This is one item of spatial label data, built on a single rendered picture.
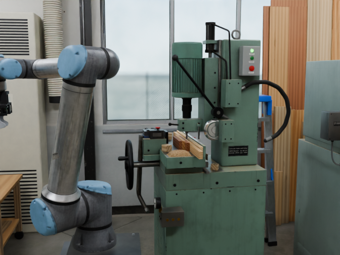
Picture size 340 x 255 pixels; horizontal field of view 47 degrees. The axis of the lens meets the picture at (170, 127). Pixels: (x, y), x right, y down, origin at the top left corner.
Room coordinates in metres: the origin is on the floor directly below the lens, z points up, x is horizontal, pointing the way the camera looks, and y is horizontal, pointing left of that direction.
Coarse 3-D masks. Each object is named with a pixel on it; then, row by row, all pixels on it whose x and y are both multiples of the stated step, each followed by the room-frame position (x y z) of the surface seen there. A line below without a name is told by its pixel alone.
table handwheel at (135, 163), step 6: (126, 144) 2.25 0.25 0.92; (126, 150) 2.31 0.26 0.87; (132, 150) 2.12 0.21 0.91; (126, 156) 2.32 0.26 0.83; (132, 156) 2.09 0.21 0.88; (126, 162) 2.19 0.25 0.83; (132, 162) 2.08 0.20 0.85; (138, 162) 2.21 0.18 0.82; (144, 162) 2.21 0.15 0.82; (150, 162) 2.22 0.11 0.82; (156, 162) 2.22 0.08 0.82; (126, 168) 2.18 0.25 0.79; (132, 168) 2.07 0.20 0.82; (126, 174) 2.30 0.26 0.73; (132, 174) 2.07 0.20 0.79; (126, 180) 2.27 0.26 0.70; (132, 180) 2.08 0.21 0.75; (132, 186) 2.11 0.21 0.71
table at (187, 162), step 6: (144, 156) 2.18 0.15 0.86; (150, 156) 2.19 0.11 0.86; (156, 156) 2.19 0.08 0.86; (162, 156) 2.12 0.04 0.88; (186, 156) 2.02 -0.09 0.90; (192, 156) 2.02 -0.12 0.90; (204, 156) 2.03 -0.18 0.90; (162, 162) 2.12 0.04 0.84; (168, 162) 1.99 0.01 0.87; (174, 162) 2.00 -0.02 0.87; (180, 162) 2.00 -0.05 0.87; (186, 162) 2.01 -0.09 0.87; (192, 162) 2.02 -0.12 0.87; (198, 162) 2.02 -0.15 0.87; (204, 162) 2.03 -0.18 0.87; (168, 168) 2.00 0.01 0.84
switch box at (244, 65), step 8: (240, 48) 2.19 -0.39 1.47; (248, 48) 2.16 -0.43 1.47; (256, 48) 2.17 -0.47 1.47; (240, 56) 2.19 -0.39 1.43; (248, 56) 2.16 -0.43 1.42; (256, 56) 2.17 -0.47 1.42; (240, 64) 2.19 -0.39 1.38; (248, 64) 2.16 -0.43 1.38; (256, 64) 2.17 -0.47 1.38; (240, 72) 2.18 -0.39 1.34; (256, 72) 2.17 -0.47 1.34
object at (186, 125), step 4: (180, 120) 2.23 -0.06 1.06; (184, 120) 2.23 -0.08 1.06; (188, 120) 2.24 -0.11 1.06; (192, 120) 2.24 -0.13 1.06; (196, 120) 2.25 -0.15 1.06; (200, 120) 2.25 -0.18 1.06; (180, 124) 2.23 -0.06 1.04; (184, 124) 2.24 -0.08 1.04; (188, 124) 2.24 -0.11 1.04; (192, 124) 2.24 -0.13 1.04; (196, 124) 2.25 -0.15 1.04; (180, 128) 2.23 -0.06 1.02; (184, 128) 2.24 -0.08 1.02; (188, 128) 2.24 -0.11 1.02; (192, 128) 2.24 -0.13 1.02; (196, 128) 2.25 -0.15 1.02; (200, 128) 2.25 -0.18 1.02
